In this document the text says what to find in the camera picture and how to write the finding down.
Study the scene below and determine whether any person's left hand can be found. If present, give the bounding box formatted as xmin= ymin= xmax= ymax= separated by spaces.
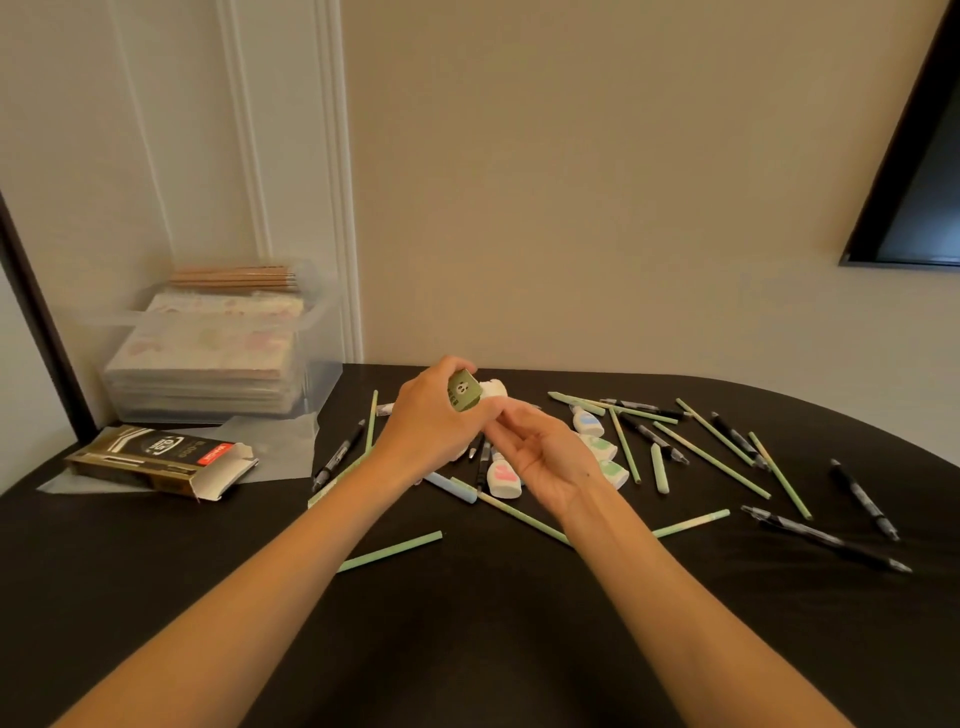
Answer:
xmin=372 ymin=356 xmax=511 ymax=481

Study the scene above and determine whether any person's right hand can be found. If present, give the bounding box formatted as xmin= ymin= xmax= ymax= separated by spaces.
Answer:
xmin=483 ymin=397 xmax=613 ymax=523

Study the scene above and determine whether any green pencil box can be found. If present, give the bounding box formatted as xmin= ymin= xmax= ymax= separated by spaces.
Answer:
xmin=307 ymin=368 xmax=510 ymax=511

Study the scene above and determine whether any clear plastic storage bin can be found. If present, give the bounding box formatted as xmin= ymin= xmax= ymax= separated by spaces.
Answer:
xmin=71 ymin=258 xmax=346 ymax=425

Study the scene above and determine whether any cluster of pencils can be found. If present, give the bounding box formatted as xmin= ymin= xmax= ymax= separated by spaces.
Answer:
xmin=449 ymin=393 xmax=815 ymax=547

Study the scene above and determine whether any bundle of wooden pencils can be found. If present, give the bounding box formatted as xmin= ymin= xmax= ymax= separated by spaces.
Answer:
xmin=170 ymin=264 xmax=299 ymax=292

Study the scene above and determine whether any black gold pen box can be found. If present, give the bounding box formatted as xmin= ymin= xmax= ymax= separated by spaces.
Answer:
xmin=63 ymin=425 xmax=259 ymax=502

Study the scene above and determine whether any person's right forearm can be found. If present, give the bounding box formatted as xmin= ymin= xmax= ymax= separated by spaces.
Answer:
xmin=562 ymin=487 xmax=856 ymax=728

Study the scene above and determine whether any person's left forearm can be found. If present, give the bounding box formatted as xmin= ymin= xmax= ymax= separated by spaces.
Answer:
xmin=52 ymin=461 xmax=421 ymax=728

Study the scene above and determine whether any black framed panel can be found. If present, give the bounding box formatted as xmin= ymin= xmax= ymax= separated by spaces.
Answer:
xmin=0 ymin=191 xmax=99 ymax=444

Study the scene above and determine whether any black wall television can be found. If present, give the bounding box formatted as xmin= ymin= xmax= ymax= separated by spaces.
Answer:
xmin=839 ymin=0 xmax=960 ymax=270

